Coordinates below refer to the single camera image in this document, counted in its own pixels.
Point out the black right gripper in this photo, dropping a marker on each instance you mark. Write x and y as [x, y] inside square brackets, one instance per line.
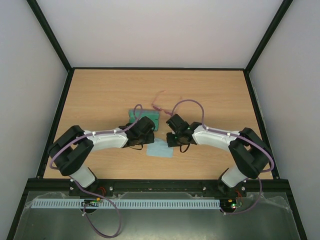
[170, 139]

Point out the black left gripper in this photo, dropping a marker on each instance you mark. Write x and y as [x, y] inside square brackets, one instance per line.
[151, 139]

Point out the blue cleaning cloth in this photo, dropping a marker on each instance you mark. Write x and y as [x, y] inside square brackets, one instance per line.
[159, 148]

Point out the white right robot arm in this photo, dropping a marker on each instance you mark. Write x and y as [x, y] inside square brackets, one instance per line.
[250, 154]

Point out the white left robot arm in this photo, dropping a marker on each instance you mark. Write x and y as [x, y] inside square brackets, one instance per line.
[69, 152]

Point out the pink sunglasses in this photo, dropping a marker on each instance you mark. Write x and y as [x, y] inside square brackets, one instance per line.
[164, 101]

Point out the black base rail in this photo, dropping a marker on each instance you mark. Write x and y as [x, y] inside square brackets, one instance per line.
[113, 187]

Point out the light blue cable duct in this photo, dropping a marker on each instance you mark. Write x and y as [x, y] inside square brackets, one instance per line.
[128, 204]

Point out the black frame corner post right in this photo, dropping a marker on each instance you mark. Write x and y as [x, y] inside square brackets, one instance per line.
[276, 20]

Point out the black frame corner post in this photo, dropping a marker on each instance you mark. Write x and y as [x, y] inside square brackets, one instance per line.
[41, 18]
[276, 20]

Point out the black frame corner post left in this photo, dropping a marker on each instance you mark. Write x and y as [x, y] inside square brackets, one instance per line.
[41, 18]

